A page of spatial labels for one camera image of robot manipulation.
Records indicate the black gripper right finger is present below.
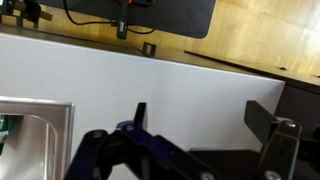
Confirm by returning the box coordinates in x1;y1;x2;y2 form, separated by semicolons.
244;100;320;180

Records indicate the thin black floor cable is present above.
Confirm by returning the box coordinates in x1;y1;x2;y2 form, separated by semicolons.
62;0;156;35

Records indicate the black floor mat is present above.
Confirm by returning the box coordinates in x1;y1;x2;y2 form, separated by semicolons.
37;0;217;40

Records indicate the black stand leg with label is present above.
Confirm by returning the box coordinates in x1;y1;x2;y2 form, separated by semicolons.
115;0;132;40

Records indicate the black tripod stand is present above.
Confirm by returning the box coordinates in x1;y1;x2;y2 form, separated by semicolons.
0;0;54;30

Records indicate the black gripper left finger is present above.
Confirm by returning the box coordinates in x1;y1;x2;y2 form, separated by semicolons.
64;102;218;180

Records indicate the stainless steel sink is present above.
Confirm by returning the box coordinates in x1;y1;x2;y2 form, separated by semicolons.
0;96;76;180

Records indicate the small black bracket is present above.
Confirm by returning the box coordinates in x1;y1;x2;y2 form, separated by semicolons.
142;42;158;58

